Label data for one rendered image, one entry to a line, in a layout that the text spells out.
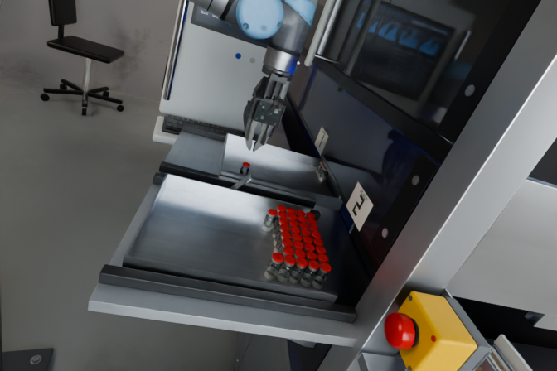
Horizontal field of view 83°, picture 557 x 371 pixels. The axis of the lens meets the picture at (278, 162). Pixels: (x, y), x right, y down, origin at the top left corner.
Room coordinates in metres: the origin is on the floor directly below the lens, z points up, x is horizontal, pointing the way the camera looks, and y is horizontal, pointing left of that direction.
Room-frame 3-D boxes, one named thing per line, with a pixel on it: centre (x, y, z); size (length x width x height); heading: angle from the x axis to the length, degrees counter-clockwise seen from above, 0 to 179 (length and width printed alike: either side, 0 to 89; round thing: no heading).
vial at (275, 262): (0.44, -0.06, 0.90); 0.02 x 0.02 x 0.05
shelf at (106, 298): (0.68, 0.02, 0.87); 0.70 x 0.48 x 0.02; 14
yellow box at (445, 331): (0.32, -0.26, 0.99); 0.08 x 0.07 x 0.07; 104
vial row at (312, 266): (0.53, -0.10, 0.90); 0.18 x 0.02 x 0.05; 13
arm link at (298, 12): (0.73, 0.08, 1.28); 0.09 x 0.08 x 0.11; 111
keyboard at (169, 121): (1.16, 0.27, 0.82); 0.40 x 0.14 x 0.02; 113
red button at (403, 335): (0.31, -0.22, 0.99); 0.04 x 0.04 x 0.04; 14
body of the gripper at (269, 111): (0.73, 0.07, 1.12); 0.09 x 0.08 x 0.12; 14
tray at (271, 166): (0.86, -0.01, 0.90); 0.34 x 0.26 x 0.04; 104
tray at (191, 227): (0.50, 0.03, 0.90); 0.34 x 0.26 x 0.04; 103
